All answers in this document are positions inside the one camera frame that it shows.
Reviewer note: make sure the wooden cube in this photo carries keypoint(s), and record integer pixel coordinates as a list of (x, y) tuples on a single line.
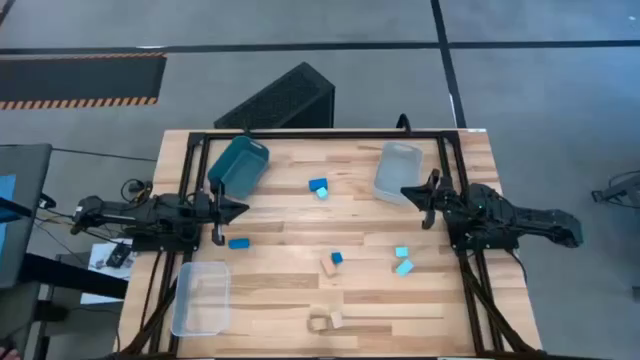
[(336, 320)]

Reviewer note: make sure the white plastic bin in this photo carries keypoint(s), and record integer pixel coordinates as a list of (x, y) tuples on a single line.
[(397, 172)]

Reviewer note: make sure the white paper sheet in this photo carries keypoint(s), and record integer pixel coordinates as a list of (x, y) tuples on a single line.
[(100, 252)]

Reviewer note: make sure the wooden arch block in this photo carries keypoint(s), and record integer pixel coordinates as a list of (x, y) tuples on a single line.
[(316, 324)]

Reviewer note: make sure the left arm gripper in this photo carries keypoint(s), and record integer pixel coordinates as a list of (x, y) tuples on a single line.
[(217, 235)]

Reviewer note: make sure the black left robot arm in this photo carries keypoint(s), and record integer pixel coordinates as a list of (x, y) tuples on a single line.
[(125, 215)]

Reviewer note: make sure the light blue square block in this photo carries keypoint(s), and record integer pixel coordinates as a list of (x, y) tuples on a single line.
[(401, 252)]

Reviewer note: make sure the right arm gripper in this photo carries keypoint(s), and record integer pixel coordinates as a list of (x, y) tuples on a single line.
[(440, 197)]

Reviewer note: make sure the grey computer monitor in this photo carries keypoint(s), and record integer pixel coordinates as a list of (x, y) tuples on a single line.
[(30, 210)]

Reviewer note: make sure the teal plastic bin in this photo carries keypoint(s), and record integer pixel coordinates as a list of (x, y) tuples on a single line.
[(240, 167)]

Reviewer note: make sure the clear plastic bin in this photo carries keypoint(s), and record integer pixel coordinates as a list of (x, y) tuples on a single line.
[(201, 299)]

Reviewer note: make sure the black tripod stand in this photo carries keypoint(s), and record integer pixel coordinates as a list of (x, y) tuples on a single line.
[(620, 190)]

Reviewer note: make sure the wooden rectangular block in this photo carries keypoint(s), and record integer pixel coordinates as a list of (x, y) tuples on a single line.
[(328, 267)]

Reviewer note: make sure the dark blue cube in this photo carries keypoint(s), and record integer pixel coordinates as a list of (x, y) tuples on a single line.
[(337, 258)]

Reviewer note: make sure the black perforated box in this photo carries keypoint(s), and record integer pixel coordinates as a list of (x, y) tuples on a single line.
[(285, 97)]

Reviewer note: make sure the black handheld controller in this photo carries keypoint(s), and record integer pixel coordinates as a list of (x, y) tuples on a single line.
[(118, 255)]

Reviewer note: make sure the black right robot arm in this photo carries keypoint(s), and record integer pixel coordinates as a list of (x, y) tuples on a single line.
[(525, 220)]

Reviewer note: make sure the black metal rail frame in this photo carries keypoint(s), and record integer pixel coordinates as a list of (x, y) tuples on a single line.
[(325, 135)]

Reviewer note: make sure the black hazard-striped floor mat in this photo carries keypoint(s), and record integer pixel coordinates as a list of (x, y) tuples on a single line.
[(75, 77)]

